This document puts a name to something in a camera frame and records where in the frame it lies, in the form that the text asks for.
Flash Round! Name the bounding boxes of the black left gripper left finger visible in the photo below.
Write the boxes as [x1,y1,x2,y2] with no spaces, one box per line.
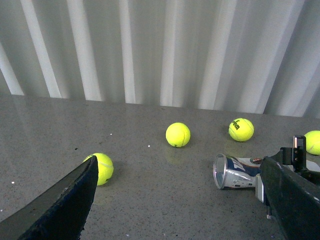
[0,156,98,240]

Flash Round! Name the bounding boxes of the leftmost yellow tennis ball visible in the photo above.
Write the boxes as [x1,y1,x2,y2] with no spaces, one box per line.
[83,152,114,186]

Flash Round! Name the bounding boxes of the yellow Wilson 3 tennis ball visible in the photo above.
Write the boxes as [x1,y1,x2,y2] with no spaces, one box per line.
[304,130,320,156]

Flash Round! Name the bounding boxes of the white pleated curtain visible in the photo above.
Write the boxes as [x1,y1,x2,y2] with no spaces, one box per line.
[0,0,320,118]

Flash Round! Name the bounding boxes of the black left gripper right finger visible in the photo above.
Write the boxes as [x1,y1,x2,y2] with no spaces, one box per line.
[260,157,320,240]

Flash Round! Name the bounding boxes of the clear Wilson tennis ball can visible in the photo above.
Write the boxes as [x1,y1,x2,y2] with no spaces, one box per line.
[212,153,320,190]

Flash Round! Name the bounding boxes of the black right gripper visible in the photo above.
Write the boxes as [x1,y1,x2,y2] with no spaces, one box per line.
[271,135,320,186]

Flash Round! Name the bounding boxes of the yellow tennis ball middle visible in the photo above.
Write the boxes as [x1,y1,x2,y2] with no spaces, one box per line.
[228,118,255,142]

